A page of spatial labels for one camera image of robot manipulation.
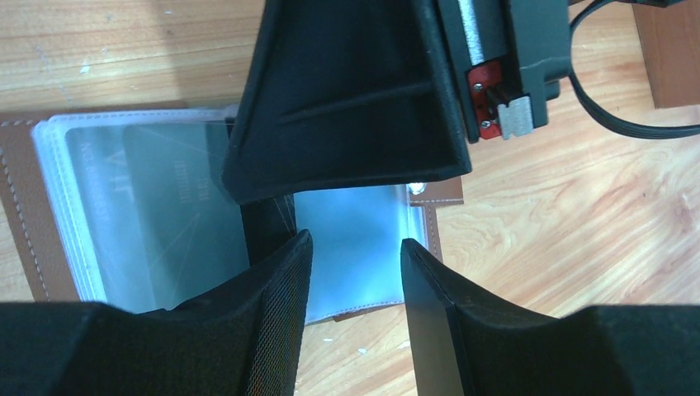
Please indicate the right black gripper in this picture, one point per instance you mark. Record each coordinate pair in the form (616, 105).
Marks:
(508, 59)

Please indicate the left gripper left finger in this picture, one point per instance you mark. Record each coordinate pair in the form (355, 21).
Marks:
(241, 338)

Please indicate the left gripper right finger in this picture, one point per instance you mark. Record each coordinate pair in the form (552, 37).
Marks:
(468, 341)

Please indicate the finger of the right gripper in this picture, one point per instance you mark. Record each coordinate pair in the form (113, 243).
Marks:
(345, 94)

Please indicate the black credit card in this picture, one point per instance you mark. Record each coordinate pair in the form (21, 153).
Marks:
(154, 225)
(268, 225)

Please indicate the brown leather card holder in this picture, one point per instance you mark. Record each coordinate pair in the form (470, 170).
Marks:
(357, 231)

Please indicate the brown wooden compartment tray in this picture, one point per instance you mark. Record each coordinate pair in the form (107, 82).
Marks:
(670, 45)

